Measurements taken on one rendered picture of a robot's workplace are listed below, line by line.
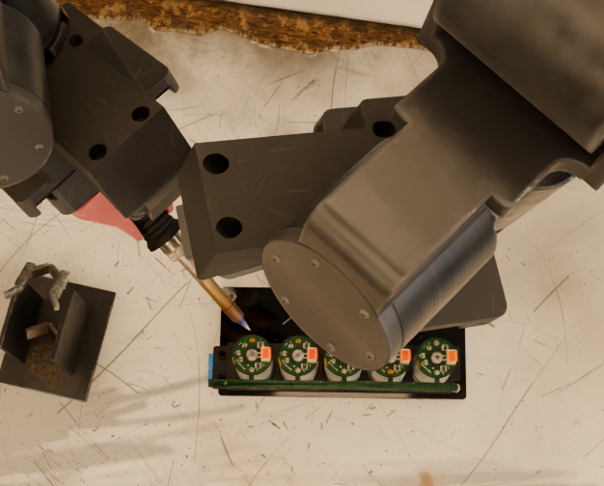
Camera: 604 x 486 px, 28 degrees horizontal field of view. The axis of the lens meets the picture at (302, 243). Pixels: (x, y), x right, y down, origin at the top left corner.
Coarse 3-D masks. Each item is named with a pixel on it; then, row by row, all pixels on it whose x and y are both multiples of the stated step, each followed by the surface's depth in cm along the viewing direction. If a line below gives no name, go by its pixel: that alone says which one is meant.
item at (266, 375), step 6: (246, 354) 73; (258, 354) 74; (252, 360) 73; (270, 366) 75; (240, 372) 74; (264, 372) 74; (270, 372) 76; (240, 378) 77; (246, 378) 75; (258, 378) 75; (264, 378) 76
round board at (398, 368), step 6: (402, 348) 73; (408, 348) 73; (384, 366) 73; (390, 366) 73; (396, 366) 73; (402, 366) 73; (408, 366) 73; (378, 372) 73; (384, 372) 73; (396, 372) 73; (402, 372) 73
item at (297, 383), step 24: (240, 384) 73; (264, 384) 73; (288, 384) 73; (312, 384) 73; (336, 384) 73; (360, 384) 73; (384, 384) 73; (408, 384) 73; (432, 384) 73; (456, 384) 73
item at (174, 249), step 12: (180, 240) 69; (168, 252) 69; (180, 252) 69; (192, 264) 70; (192, 276) 70; (204, 288) 70; (216, 288) 70; (216, 300) 70; (228, 300) 71; (228, 312) 71; (240, 312) 71
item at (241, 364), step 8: (248, 336) 74; (256, 336) 74; (240, 344) 74; (248, 344) 74; (256, 344) 74; (264, 344) 74; (232, 352) 73; (240, 352) 73; (240, 360) 73; (256, 360) 73; (240, 368) 73; (248, 368) 73; (256, 368) 73; (264, 368) 73
